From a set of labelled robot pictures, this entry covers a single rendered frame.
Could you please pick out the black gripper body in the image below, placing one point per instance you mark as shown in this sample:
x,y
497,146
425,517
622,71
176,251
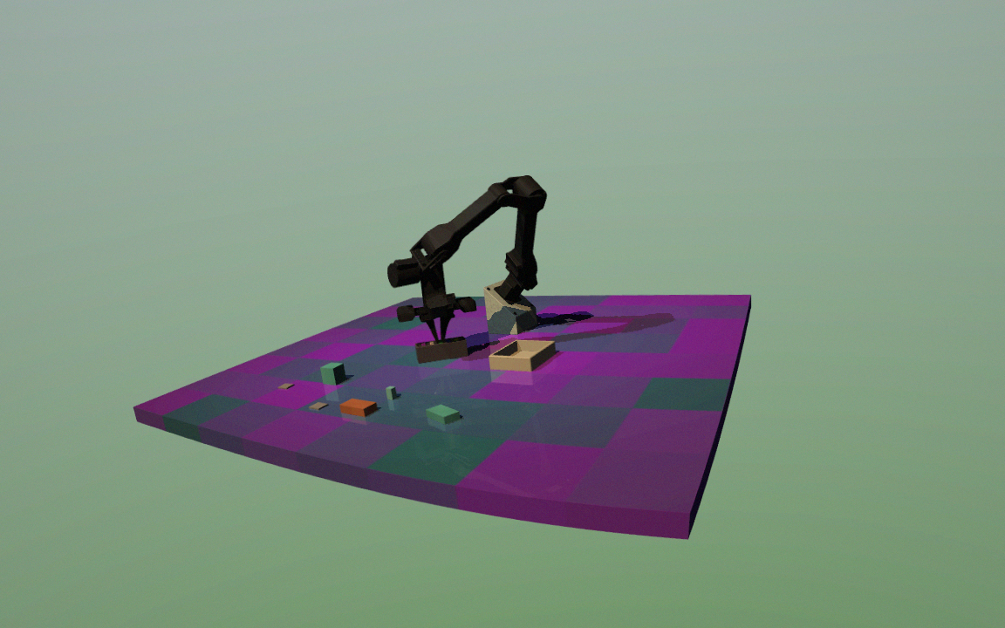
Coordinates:
x,y
407,313

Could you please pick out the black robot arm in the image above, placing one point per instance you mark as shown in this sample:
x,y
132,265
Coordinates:
x,y
443,241

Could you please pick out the orange flat block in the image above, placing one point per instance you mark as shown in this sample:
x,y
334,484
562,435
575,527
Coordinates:
x,y
358,407

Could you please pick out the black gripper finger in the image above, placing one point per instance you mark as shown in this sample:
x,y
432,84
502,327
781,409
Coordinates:
x,y
431,324
443,326

